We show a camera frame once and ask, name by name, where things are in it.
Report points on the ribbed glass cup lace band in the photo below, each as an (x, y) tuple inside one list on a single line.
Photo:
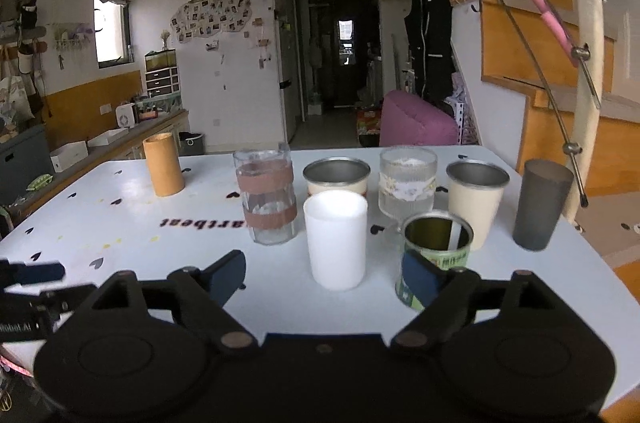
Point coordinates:
[(407, 185)]

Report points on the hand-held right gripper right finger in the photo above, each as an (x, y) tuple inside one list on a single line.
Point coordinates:
[(419, 279)]

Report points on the pink foam tube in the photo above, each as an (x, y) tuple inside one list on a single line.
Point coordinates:
[(552, 23)]

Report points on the bamboo cup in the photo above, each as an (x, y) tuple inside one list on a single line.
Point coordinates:
[(163, 165)]

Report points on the cloud-shaped photo wall board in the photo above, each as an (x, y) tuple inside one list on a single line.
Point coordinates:
[(210, 19)]

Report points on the purple beanbag chair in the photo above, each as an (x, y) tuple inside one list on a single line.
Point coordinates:
[(417, 120)]

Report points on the green patterned pouch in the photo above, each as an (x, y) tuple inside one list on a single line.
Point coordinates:
[(40, 183)]

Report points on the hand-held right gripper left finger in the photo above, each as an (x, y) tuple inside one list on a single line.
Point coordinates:
[(228, 277)]

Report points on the wooden staircase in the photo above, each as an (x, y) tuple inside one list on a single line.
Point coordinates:
[(530, 53)]

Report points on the grey translucent cup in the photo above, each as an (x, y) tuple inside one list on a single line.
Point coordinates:
[(542, 205)]

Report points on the dark grey storage bin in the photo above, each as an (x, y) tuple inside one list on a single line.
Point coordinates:
[(20, 163)]

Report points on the short cream steel-lined cup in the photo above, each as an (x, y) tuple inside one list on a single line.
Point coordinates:
[(336, 175)]

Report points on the tall cream steel-lined cup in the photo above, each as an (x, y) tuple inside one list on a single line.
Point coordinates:
[(475, 203)]

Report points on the clear glass cup brown bands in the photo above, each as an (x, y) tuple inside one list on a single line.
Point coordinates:
[(265, 198)]

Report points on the printed tote bag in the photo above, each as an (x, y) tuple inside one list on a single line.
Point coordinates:
[(11, 98)]

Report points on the white flat tray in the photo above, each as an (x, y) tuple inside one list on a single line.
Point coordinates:
[(107, 137)]

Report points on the green tin can cup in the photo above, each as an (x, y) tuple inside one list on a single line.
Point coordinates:
[(437, 248)]

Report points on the window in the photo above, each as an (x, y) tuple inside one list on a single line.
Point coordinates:
[(112, 33)]

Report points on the black storage basket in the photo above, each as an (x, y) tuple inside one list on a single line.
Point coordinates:
[(191, 143)]

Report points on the white small appliance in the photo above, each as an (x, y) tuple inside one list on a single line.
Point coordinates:
[(125, 115)]

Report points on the small drawer organizer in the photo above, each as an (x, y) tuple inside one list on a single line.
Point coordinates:
[(162, 75)]

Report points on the white plastic cup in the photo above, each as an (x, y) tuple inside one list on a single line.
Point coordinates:
[(335, 240)]

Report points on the white perforated rack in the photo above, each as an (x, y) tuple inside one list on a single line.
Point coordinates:
[(462, 118)]

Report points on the white refrigerator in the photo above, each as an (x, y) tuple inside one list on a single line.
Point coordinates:
[(289, 68)]

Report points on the white curved railing post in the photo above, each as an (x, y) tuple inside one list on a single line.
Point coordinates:
[(586, 53)]

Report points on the black hanging coat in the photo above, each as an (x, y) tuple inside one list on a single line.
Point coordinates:
[(430, 23)]

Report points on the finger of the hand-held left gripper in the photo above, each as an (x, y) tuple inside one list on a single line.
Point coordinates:
[(39, 272)]

